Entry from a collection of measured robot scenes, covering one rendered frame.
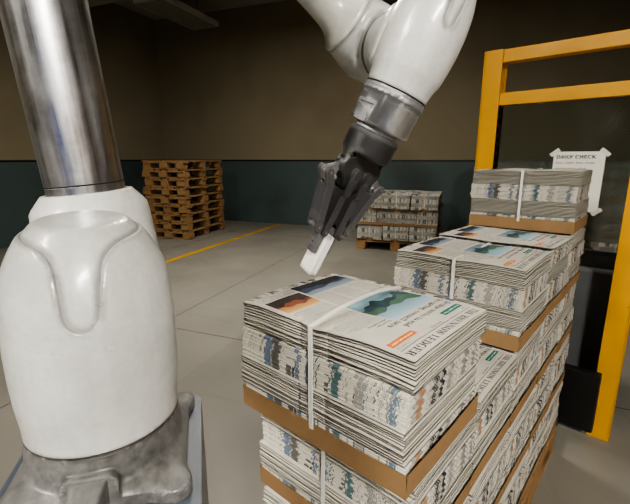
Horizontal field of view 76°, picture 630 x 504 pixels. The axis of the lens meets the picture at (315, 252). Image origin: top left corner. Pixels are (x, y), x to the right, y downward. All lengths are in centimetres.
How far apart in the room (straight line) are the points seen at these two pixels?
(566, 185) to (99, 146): 149
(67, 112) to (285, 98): 797
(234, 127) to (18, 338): 867
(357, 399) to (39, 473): 41
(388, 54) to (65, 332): 48
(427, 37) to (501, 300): 78
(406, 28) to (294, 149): 782
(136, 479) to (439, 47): 59
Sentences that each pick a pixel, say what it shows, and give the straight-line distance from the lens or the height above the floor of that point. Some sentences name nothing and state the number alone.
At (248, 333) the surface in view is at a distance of 83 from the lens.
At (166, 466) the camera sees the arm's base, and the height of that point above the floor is 102.
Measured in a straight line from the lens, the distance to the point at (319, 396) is 73.
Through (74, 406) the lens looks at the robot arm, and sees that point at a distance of 45.
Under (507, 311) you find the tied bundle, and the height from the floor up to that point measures 94.
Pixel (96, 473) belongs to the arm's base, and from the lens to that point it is 48.
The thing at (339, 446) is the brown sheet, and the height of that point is 87.
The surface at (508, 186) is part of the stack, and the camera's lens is 176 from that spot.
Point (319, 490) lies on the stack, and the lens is 93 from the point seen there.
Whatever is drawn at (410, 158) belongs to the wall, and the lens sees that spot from 773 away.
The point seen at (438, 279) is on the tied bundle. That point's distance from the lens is 123.
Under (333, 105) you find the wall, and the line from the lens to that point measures 813.
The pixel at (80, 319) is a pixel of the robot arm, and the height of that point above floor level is 119.
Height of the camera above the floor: 133
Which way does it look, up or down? 13 degrees down
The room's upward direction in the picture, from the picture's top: straight up
